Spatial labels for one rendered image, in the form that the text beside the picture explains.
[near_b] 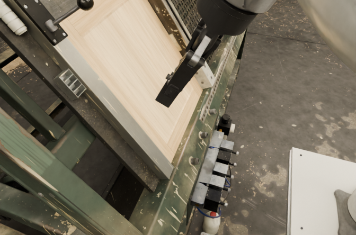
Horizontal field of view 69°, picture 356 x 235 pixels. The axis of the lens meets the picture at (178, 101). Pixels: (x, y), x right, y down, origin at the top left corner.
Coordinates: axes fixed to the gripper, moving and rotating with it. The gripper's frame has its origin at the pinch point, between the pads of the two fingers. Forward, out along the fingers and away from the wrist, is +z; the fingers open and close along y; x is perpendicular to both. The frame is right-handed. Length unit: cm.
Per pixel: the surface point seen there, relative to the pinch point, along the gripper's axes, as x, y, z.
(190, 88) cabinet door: 10, -51, 42
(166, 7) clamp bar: -15, -58, 20
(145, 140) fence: 3.0, -12.0, 36.1
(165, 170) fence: 14.1, -10.2, 43.0
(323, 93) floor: 138, -192, 84
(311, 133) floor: 127, -135, 90
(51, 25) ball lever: -31.0, -11.3, 13.0
